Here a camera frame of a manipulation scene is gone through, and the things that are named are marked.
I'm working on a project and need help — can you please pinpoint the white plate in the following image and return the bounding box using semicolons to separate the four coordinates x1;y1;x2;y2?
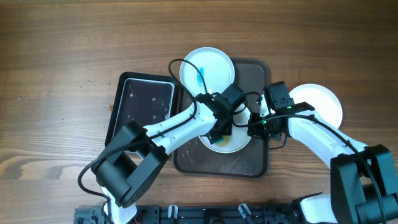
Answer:
289;83;343;129
199;108;251;154

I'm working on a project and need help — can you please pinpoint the pale blue plate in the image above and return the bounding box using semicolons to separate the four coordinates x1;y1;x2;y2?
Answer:
180;47;235;96

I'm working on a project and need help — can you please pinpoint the green yellow sponge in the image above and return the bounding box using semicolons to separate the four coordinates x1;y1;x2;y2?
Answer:
213;136;231;147

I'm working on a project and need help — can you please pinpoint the white plate front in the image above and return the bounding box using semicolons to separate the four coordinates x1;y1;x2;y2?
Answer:
289;83;343;129

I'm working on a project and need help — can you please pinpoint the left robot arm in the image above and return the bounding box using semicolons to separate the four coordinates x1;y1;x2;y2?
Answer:
91;84;244;223

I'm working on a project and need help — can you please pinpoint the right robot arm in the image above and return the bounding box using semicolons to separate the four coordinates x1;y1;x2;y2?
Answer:
248;82;397;223

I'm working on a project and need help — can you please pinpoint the brown plastic serving tray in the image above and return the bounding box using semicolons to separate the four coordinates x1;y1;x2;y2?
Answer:
172;58;270;179

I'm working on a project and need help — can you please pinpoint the small black metal tray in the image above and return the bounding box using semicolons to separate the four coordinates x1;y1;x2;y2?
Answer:
105;72;180;145

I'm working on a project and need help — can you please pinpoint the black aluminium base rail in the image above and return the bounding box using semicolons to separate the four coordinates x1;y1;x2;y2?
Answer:
73;203;299;224

